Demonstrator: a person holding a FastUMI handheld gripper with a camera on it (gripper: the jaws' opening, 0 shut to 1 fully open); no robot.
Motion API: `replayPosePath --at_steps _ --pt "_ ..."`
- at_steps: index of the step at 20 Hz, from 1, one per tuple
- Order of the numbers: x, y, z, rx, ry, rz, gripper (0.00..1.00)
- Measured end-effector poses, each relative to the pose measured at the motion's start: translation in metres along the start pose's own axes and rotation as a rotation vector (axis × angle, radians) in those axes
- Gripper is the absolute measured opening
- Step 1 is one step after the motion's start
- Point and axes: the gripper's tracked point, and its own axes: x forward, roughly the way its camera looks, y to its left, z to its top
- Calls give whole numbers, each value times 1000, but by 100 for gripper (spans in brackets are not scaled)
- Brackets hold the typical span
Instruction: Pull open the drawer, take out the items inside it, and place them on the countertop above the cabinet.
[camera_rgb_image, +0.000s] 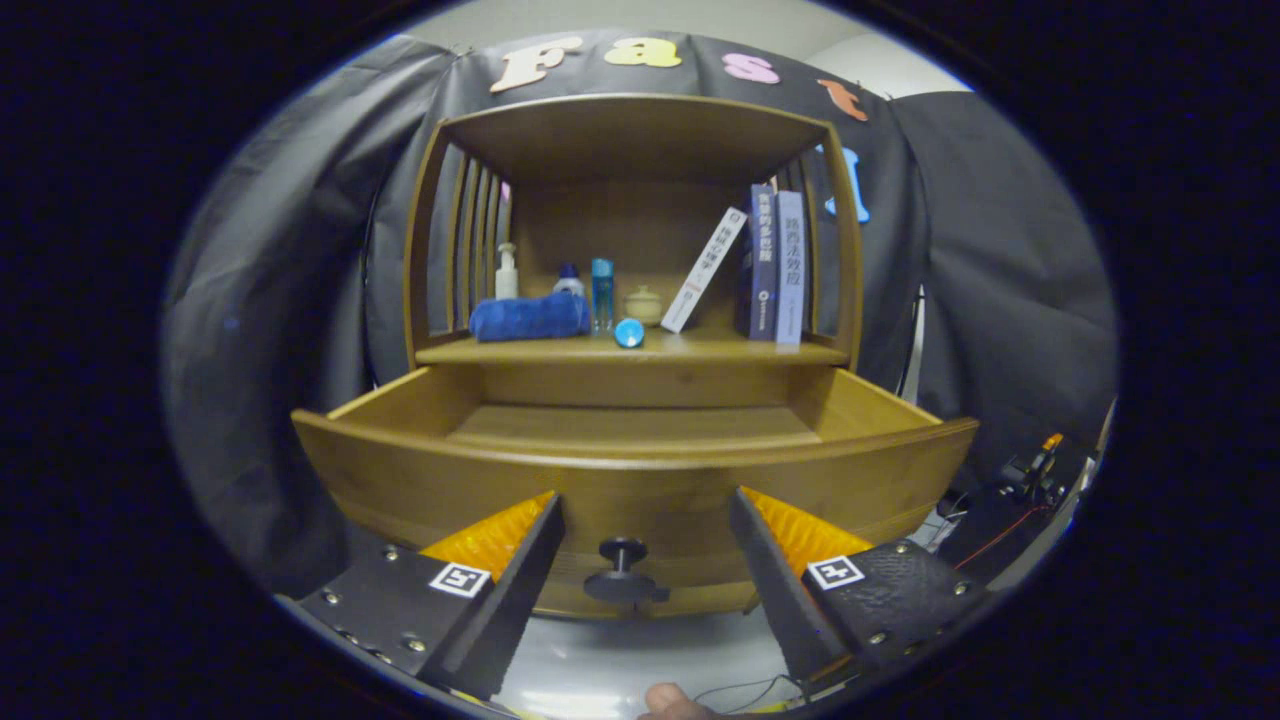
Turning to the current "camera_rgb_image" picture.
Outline blue folded towel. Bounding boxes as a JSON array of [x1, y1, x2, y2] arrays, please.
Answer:
[[468, 292, 591, 343]]

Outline wooden drawer with black knob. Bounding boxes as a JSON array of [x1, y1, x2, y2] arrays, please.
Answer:
[[290, 362, 981, 619]]

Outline white book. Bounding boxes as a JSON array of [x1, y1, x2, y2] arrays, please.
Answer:
[[660, 207, 748, 334]]

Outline black clamp with orange tip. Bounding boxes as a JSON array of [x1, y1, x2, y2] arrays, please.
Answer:
[[1000, 432, 1067, 503]]

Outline wooden cabinet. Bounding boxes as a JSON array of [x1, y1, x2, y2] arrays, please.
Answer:
[[403, 93, 866, 411]]

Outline metal tripod stand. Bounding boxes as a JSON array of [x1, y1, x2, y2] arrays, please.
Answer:
[[895, 285, 927, 401]]

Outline black backdrop cloth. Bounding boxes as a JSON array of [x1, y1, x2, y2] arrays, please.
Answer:
[[160, 30, 1119, 601]]

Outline light blue book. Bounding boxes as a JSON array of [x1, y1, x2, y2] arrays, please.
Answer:
[[775, 190, 807, 347]]

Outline wooden countertop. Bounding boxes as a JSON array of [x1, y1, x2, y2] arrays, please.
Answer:
[[415, 325, 851, 367]]

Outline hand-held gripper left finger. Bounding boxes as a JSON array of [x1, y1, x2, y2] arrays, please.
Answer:
[[278, 490, 567, 701]]

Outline dark blue book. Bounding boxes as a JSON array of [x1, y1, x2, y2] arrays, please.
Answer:
[[737, 183, 779, 342]]

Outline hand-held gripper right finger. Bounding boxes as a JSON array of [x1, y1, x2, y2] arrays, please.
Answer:
[[728, 487, 1001, 693]]

